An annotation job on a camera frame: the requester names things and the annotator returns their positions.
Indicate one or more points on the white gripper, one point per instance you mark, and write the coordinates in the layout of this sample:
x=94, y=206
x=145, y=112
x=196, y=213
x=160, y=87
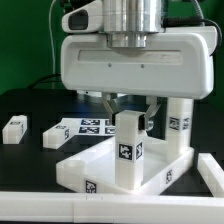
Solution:
x=176, y=63

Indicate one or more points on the white desk top tray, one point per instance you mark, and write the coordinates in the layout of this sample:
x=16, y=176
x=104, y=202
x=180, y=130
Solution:
x=96, y=169

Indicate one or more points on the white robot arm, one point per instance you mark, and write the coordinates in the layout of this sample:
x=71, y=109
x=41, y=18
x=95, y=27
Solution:
x=131, y=47

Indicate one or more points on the white marker sheet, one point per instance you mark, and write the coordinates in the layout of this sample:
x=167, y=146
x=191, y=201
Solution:
x=90, y=126

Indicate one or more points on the white right fence bar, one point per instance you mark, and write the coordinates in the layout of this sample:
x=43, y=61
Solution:
x=212, y=174

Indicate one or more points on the white fence bar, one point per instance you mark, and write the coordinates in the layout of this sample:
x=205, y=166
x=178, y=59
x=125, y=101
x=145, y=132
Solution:
x=212, y=174
x=108, y=208

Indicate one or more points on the white front fence bar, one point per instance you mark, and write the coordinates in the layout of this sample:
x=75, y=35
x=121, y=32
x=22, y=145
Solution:
x=108, y=208

